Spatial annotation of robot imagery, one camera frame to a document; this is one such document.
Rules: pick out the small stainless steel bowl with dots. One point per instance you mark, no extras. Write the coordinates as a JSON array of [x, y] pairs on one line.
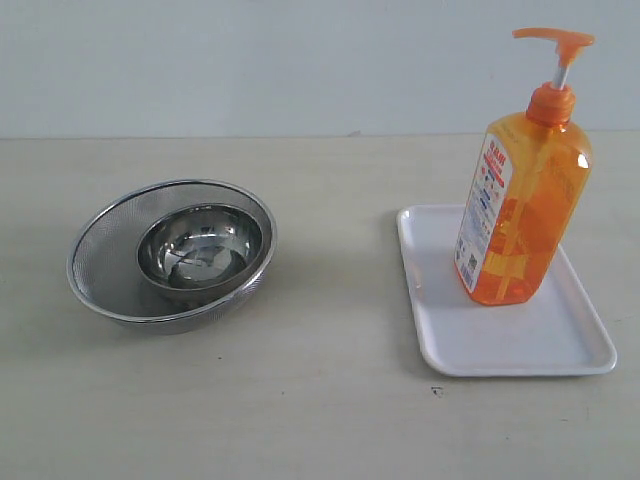
[[201, 253]]

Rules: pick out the orange dish soap pump bottle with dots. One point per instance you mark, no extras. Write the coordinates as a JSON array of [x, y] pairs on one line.
[[531, 171]]

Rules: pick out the steel mesh colander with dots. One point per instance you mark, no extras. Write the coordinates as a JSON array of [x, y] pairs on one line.
[[102, 268]]

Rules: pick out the white plastic tray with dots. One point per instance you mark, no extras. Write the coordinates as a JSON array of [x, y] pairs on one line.
[[557, 333]]

